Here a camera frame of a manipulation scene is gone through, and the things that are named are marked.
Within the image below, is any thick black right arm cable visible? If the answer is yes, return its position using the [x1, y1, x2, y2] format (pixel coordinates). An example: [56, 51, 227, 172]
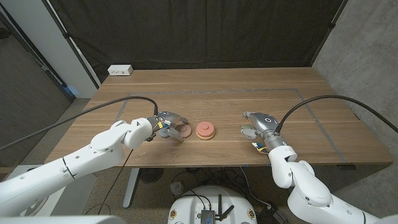
[275, 95, 398, 134]

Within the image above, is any black backdrop curtain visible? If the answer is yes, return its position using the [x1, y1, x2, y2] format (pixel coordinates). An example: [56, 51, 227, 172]
[48, 0, 348, 84]

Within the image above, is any white power strip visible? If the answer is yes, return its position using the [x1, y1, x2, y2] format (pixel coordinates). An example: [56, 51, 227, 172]
[107, 64, 134, 77]

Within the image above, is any thin black left wrist cable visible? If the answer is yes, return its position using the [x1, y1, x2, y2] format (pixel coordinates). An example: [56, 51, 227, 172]
[85, 149, 134, 215]

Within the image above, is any white sneaker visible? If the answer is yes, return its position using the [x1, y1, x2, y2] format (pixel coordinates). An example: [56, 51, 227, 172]
[29, 197, 49, 217]

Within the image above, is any white table leg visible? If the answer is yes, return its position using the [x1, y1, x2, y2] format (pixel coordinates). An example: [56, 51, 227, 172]
[122, 167, 141, 209]

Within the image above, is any black power adapter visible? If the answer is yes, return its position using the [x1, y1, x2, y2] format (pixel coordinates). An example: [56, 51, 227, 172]
[256, 205, 289, 224]

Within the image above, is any black backdrop stand pole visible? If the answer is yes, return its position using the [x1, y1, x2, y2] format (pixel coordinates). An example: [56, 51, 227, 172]
[42, 0, 101, 88]
[310, 0, 349, 67]

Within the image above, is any white robot torso edge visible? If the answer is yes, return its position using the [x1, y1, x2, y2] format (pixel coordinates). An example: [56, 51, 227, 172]
[0, 215, 127, 224]

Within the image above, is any pink toy ring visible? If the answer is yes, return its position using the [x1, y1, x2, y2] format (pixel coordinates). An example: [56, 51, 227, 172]
[175, 123, 193, 139]

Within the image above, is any red toy ring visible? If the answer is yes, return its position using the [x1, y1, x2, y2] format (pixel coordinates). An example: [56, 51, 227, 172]
[196, 121, 216, 138]

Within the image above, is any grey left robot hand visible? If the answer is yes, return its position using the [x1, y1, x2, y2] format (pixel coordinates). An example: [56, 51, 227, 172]
[146, 111, 190, 142]

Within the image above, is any orange toy ring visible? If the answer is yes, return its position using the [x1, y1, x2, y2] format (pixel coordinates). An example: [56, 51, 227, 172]
[195, 130, 216, 141]

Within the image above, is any black round floor object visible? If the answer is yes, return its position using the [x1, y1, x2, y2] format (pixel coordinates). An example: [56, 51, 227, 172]
[139, 167, 165, 184]

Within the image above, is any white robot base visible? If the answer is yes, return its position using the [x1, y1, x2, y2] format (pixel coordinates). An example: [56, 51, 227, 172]
[167, 185, 258, 224]

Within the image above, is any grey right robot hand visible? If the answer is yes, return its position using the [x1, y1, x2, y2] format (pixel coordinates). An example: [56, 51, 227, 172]
[241, 111, 287, 152]

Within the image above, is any grey round floor object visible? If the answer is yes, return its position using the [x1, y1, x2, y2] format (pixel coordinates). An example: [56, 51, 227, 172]
[170, 181, 185, 197]

